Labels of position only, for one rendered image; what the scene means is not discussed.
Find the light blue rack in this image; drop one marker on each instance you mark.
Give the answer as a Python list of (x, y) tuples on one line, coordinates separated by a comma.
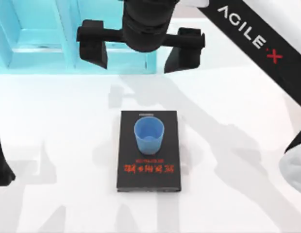
[(43, 36)]

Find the blue cup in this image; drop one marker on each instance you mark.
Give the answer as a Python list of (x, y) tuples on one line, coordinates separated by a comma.
[(148, 138)]

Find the black book with red lettering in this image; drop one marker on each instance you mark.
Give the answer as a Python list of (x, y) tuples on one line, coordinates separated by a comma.
[(148, 174)]

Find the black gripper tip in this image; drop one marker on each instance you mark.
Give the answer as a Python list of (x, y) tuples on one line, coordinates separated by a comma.
[(2, 160)]

